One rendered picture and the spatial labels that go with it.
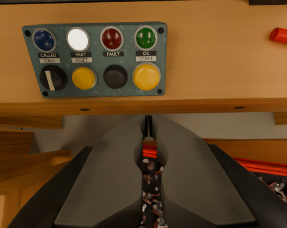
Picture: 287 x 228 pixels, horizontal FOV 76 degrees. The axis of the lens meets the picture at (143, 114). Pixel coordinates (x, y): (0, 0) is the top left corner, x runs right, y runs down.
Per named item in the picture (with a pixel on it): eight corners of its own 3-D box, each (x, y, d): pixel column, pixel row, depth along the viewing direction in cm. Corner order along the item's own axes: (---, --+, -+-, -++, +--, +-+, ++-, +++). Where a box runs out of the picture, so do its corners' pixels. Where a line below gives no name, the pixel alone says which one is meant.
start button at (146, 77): (158, 87, 21) (159, 91, 20) (134, 88, 22) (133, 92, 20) (159, 63, 20) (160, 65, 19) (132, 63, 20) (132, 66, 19)
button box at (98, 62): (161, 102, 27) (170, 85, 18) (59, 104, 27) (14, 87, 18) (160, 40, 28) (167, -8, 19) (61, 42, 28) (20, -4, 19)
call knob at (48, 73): (68, 88, 22) (64, 92, 20) (46, 88, 22) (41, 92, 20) (63, 66, 20) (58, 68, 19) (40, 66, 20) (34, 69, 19)
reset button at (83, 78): (97, 87, 21) (94, 90, 20) (76, 87, 21) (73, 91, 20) (93, 66, 20) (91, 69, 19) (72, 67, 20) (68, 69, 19)
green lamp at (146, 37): (156, 49, 20) (157, 43, 18) (135, 50, 20) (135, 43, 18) (155, 33, 20) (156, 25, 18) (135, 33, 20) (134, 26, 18)
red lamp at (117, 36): (123, 50, 20) (121, 44, 18) (102, 50, 20) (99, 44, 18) (123, 34, 20) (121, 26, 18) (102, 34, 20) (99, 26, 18)
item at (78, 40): (90, 51, 20) (86, 44, 18) (70, 51, 20) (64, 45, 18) (91, 35, 20) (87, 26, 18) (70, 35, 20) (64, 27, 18)
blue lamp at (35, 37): (58, 51, 20) (51, 45, 18) (37, 52, 20) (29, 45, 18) (59, 35, 20) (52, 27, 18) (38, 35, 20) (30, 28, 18)
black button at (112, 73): (126, 86, 21) (126, 90, 20) (106, 87, 21) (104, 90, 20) (125, 65, 20) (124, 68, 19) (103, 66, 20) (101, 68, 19)
